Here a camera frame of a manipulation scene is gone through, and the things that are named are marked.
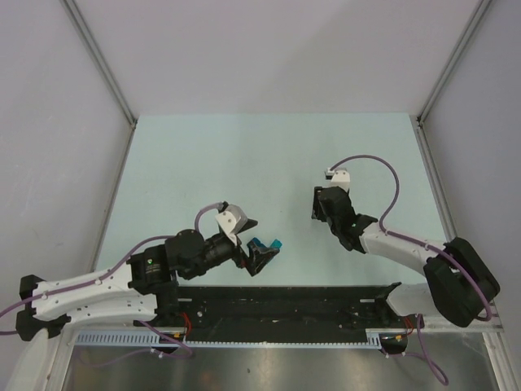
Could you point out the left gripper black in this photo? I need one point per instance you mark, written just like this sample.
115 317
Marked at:
256 258

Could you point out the right aluminium frame post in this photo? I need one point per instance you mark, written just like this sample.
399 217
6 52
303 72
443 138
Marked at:
463 43

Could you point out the left aluminium frame post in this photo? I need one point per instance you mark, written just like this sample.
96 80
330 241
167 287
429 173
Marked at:
84 32

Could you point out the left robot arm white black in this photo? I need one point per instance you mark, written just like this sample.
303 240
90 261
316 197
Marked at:
142 287

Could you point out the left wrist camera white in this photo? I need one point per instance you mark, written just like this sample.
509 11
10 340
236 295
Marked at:
231 221

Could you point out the aluminium frame post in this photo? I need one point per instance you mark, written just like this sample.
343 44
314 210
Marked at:
84 32
463 43

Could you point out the white cable duct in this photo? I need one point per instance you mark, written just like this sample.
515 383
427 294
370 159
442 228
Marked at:
142 339

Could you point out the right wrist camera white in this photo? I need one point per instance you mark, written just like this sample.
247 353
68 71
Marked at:
339 177

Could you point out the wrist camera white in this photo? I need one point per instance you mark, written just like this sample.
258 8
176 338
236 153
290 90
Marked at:
339 177
231 221

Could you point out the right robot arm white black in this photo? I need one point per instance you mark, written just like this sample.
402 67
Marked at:
459 286

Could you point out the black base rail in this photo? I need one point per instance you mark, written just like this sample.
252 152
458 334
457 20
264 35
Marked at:
283 314

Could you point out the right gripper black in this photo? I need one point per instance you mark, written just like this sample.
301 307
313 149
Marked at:
317 210

